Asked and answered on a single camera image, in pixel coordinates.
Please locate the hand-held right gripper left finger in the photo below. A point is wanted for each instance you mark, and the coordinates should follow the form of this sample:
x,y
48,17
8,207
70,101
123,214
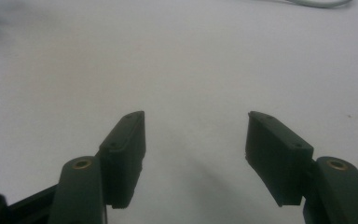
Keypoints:
x,y
121,161

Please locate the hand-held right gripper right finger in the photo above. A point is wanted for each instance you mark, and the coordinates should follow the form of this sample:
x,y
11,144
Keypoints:
x,y
279,161

